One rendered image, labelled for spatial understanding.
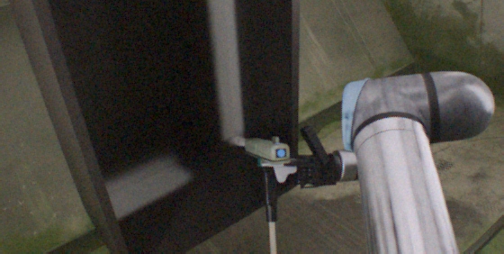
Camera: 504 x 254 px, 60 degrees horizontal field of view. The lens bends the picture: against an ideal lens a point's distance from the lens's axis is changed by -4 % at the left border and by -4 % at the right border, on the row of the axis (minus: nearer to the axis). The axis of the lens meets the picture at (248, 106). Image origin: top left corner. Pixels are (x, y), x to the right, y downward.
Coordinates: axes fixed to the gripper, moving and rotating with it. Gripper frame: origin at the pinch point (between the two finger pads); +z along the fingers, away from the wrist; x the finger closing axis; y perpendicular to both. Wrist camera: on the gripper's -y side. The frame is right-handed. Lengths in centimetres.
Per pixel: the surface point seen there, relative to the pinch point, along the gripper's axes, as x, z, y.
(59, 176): 93, 67, 17
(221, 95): 40.2, 4.0, -17.8
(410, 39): 138, -138, -56
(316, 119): 120, -65, -6
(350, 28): 139, -95, -61
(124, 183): 39, 37, 11
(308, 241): 54, -34, 41
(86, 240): 89, 55, 44
